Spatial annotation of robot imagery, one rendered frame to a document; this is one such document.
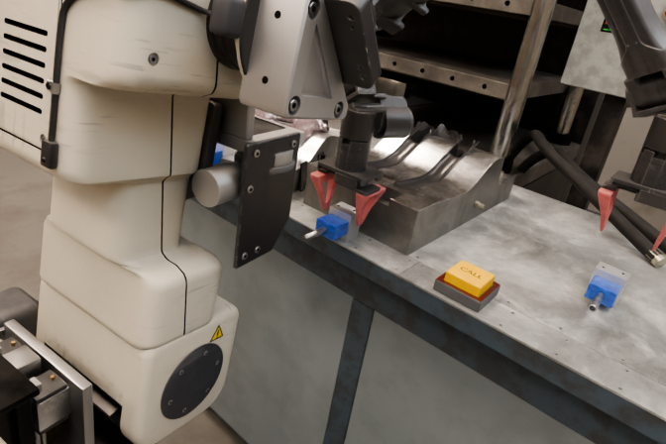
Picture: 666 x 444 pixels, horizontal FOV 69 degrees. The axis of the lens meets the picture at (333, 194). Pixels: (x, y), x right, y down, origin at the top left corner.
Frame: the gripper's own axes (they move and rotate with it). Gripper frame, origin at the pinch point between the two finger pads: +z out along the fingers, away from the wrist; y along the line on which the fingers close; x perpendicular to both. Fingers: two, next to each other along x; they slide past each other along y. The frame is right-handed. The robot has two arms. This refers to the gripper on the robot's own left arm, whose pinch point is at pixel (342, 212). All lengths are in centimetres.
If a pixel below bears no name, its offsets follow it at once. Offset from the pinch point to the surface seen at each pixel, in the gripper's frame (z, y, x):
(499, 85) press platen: -17, 5, -87
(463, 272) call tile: 1.0, -23.9, -0.8
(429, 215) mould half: -2.0, -12.8, -9.3
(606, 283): 0.9, -42.5, -17.4
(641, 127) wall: 18, -23, -309
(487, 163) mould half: -7.4, -12.9, -34.3
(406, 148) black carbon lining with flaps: -5.3, 5.5, -32.0
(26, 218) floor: 85, 187, -19
